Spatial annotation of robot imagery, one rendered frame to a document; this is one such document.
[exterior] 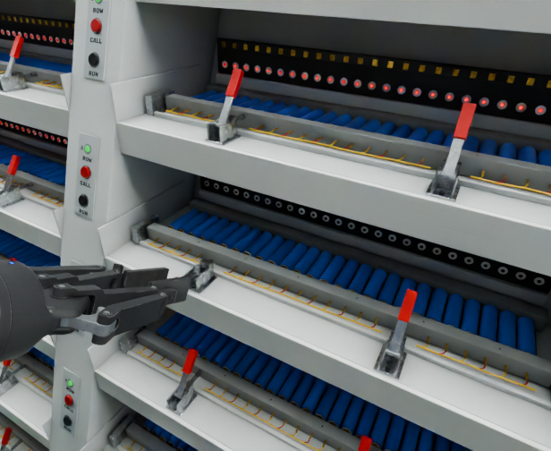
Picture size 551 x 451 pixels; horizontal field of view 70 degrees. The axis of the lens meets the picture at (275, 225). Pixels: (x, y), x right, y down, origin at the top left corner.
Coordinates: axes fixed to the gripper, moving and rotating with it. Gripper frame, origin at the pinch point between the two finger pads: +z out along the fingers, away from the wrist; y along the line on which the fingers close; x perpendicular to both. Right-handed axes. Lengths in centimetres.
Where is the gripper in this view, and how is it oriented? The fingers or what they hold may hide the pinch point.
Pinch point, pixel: (156, 286)
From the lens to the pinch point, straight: 48.5
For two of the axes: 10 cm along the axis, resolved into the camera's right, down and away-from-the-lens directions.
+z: 3.9, 0.4, 9.2
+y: 8.8, 2.8, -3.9
